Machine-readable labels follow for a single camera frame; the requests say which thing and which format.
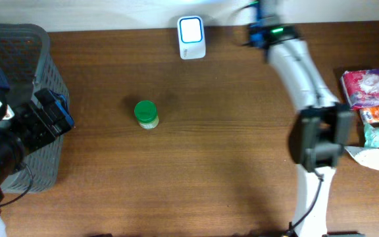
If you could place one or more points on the white barcode scanner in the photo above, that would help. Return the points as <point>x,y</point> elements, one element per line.
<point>191,37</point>

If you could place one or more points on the white bamboo print tube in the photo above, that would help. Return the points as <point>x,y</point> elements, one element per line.
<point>367,157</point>

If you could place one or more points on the orange pocket tissue pack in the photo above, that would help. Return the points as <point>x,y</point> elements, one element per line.
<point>369,115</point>

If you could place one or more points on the red purple tissue pack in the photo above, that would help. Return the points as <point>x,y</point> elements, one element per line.
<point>361,88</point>

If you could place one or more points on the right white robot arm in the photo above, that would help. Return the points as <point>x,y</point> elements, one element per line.
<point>322,124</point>

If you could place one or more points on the green lid glass jar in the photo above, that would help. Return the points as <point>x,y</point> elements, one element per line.
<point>146,114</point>

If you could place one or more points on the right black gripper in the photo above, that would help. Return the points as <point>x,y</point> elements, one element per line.
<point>253,38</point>

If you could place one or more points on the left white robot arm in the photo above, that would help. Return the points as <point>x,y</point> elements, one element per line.
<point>25,128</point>

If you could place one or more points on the grey plastic mesh basket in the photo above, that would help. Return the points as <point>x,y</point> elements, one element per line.
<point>27,63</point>

